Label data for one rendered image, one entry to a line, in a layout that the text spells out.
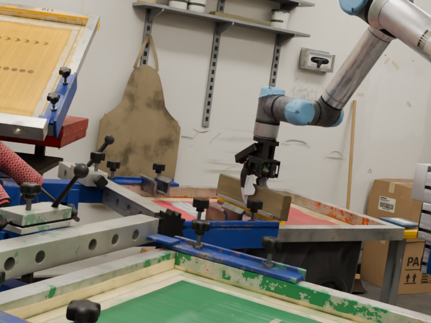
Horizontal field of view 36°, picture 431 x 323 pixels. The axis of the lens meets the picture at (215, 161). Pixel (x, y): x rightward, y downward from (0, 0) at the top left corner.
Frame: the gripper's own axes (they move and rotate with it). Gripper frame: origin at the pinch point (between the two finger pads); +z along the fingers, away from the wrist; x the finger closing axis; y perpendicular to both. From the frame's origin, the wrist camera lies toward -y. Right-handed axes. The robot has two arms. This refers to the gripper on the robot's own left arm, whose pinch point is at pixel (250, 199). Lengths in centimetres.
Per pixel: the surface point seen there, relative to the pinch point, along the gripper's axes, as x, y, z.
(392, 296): 53, 17, 28
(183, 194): -10.3, -23.7, 4.6
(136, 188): -27.8, -23.8, 3.0
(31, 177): -72, 10, -7
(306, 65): 169, -193, -48
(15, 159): -76, 9, -10
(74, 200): -59, 5, 0
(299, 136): 177, -198, 2
